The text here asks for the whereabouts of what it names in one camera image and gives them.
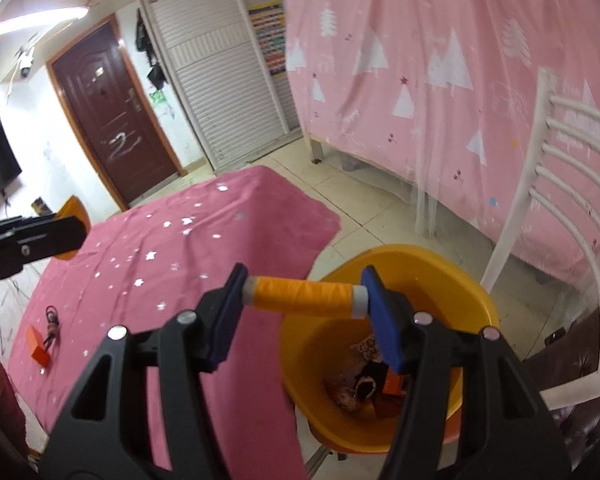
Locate orange plastic stool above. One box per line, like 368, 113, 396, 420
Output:
55, 197, 92, 262

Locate person's left forearm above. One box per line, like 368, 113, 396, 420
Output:
0, 304, 28, 461

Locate colourful wall chart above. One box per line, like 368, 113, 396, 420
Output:
247, 4, 287, 78

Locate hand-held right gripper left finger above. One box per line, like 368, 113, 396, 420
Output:
40, 262, 248, 480

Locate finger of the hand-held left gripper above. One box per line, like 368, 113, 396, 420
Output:
0, 215, 89, 277

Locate orange thread spool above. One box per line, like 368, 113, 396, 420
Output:
242, 276, 370, 320

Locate white louvered door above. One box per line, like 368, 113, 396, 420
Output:
135, 0, 302, 172

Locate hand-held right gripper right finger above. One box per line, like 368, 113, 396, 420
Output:
361, 266, 573, 480

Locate white security camera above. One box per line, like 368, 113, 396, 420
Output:
15, 47, 37, 80

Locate white sheer net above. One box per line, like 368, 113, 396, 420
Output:
410, 172, 442, 237

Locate patterned snack wrapper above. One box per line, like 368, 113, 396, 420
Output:
350, 337, 381, 362

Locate dark tufted seat cushion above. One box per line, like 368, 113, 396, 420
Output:
520, 310, 600, 471

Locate black round pouch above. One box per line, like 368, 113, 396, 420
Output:
355, 360, 387, 402

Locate small orange box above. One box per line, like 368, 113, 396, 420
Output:
384, 367, 411, 397
27, 325, 51, 367

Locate yellow plastic basin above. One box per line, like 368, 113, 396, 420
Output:
280, 245, 501, 456

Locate keyring trinket on table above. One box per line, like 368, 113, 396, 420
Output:
44, 305, 62, 349

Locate white metal chair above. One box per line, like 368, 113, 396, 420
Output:
480, 67, 600, 411

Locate pink star-print tablecloth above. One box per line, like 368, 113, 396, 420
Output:
7, 165, 342, 480

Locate dark hanging bags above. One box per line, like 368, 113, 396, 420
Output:
135, 10, 167, 91

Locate pink tree-print curtain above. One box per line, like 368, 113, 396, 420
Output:
280, 0, 600, 286

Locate brown door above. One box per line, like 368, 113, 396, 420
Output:
47, 15, 187, 211

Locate ceiling light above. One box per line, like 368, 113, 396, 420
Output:
0, 5, 92, 43

